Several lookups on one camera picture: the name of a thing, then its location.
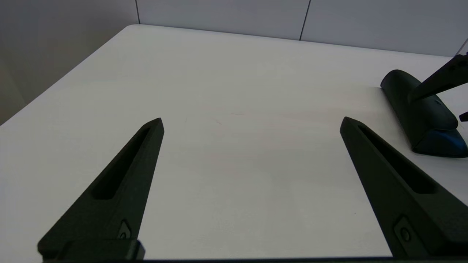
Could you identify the black glasses case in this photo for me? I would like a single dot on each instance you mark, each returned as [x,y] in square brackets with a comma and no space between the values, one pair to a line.
[420,117]

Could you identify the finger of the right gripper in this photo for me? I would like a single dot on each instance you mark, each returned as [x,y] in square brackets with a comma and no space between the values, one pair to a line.
[464,117]
[444,80]

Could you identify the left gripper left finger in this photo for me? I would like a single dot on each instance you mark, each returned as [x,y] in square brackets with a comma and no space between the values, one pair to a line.
[120,182]

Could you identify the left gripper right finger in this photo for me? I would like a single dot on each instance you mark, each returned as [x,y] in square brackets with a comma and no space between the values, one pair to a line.
[395,193]

